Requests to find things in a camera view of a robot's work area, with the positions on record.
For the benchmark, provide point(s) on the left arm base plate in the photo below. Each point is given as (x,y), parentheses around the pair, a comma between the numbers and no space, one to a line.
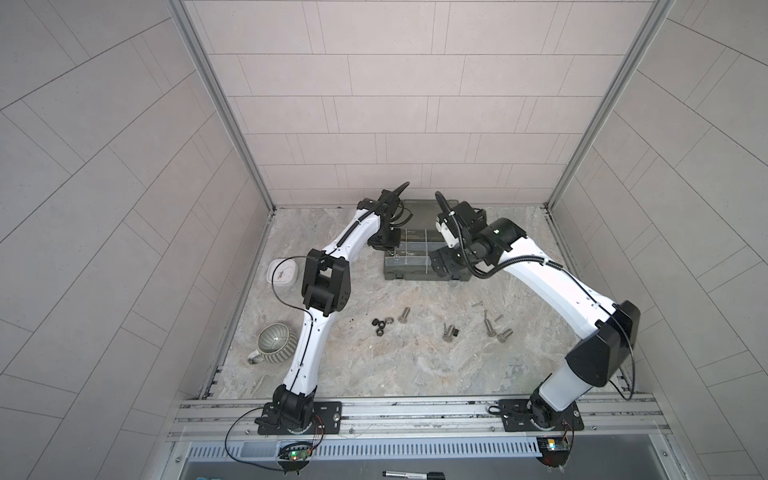
(327,417)

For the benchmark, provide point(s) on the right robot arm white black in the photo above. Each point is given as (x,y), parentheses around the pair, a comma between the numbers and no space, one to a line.
(606,330)

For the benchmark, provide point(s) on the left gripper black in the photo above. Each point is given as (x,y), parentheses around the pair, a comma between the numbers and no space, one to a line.
(392,245)

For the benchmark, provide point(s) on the thick silver hex bolt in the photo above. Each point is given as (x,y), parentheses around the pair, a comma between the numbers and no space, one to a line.
(503,336)

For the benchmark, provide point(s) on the aluminium mounting rail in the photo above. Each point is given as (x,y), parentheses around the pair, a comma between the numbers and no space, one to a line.
(602,413)

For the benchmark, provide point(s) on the white vent grille strip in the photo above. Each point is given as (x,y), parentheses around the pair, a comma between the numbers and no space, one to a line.
(374,448)

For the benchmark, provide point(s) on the right controller board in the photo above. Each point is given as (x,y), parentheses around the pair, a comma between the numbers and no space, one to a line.
(555,452)

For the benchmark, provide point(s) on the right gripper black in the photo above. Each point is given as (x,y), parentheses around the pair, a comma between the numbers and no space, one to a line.
(446,263)

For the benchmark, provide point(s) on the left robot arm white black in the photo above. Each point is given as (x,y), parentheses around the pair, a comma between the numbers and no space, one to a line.
(325,290)

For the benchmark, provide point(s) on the black marker pen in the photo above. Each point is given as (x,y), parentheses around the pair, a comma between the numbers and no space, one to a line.
(413,475)

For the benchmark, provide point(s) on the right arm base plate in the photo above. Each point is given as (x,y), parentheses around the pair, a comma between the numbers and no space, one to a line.
(516,416)

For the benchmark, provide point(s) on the green plastic organizer box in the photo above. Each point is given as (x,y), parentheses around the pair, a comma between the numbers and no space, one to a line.
(410,260)

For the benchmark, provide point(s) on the black nut cluster left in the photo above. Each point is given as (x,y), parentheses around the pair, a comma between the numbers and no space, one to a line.
(379,326)

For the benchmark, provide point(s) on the left controller board green LED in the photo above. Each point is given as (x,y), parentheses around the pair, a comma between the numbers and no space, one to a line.
(293,457)

